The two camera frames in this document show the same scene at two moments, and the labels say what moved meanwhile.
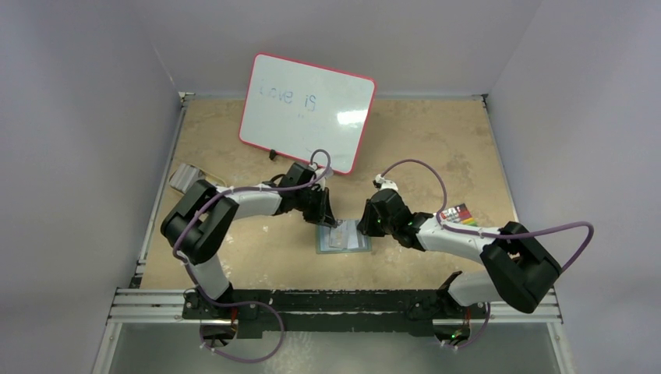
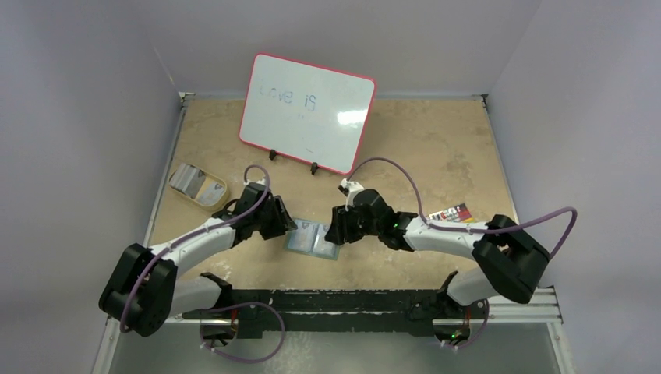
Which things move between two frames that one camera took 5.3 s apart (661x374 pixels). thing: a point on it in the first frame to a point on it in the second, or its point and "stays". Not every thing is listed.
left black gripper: [322, 214] to [281, 223]
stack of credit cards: [183, 176] stays
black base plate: [333, 312] stays
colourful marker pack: [458, 214] stays
